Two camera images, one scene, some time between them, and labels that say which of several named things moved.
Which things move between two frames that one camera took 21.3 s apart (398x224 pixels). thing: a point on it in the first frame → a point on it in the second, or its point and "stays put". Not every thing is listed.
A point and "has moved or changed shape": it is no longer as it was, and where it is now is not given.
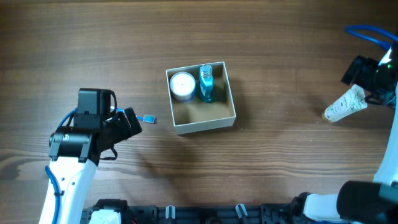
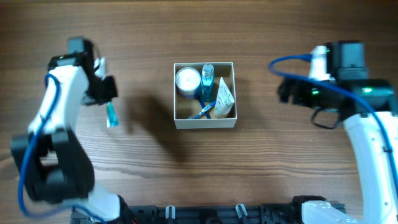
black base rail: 259,213 stays put
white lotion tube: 351,101 has moved or changed shape
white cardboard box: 196,116 has moved or changed shape
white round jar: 182,86 has moved or changed shape
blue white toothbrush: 146,118 → 206,108
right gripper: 359,73 → 285,94
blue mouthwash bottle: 206,83 stays put
